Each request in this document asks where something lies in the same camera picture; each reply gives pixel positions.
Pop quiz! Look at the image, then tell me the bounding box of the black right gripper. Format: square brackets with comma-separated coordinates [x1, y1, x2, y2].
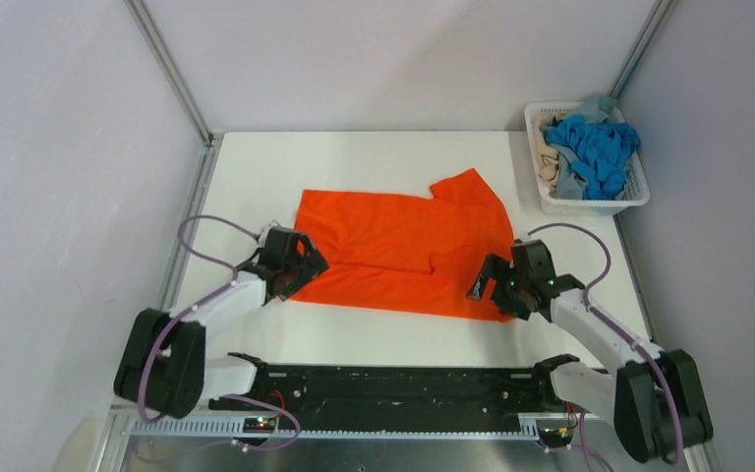
[466, 253, 531, 321]

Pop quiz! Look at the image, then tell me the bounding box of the orange t shirt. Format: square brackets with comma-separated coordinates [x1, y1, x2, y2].
[294, 169, 514, 322]

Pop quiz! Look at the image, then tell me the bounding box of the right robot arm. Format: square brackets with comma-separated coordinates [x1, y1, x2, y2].
[467, 239, 714, 463]

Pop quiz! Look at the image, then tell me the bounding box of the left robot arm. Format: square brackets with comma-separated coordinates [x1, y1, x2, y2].
[113, 226, 329, 423]

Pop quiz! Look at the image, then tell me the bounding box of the beige t shirt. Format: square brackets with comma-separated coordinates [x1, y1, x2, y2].
[538, 144, 560, 194]

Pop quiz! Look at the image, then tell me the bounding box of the blue t shirt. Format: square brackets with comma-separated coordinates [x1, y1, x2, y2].
[540, 113, 641, 201]

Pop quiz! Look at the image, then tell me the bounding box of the left controller board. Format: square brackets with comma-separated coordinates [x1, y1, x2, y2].
[242, 416, 278, 435]

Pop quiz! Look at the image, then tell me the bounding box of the controller board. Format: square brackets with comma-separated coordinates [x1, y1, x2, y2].
[242, 416, 278, 435]
[537, 427, 576, 451]

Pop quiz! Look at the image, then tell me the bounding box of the right controller board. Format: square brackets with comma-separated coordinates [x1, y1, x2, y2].
[537, 427, 576, 451]

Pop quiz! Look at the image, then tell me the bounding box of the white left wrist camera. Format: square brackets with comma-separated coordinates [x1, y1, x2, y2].
[257, 220, 280, 247]

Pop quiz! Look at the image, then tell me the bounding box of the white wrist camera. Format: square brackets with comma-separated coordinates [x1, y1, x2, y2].
[514, 232, 533, 246]
[257, 220, 280, 247]

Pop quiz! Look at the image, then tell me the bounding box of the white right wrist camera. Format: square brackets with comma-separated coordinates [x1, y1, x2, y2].
[514, 232, 533, 246]

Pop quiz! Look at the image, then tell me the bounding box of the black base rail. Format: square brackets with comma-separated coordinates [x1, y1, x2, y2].
[246, 354, 576, 437]

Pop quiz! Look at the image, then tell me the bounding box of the left aluminium frame post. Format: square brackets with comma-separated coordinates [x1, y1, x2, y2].
[124, 0, 214, 147]

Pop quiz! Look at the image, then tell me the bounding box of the aluminium frame post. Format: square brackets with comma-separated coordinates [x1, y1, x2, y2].
[124, 0, 214, 147]
[609, 0, 677, 100]

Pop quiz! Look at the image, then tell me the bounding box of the aluminium base frame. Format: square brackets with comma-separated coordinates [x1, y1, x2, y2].
[90, 371, 724, 472]

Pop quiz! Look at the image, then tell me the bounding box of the right aluminium frame post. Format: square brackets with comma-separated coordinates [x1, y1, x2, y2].
[609, 0, 677, 100]

